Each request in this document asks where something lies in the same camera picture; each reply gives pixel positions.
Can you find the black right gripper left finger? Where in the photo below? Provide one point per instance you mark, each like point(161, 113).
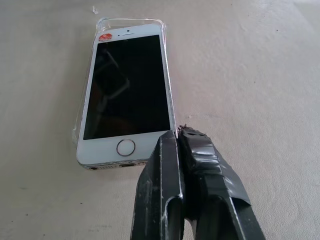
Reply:
point(155, 190)

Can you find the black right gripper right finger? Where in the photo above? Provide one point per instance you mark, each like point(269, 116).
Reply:
point(212, 180)

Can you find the white smartphone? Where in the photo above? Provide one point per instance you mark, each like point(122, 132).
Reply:
point(127, 87)

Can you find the clear plastic phone case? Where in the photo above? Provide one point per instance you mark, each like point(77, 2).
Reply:
point(167, 75)

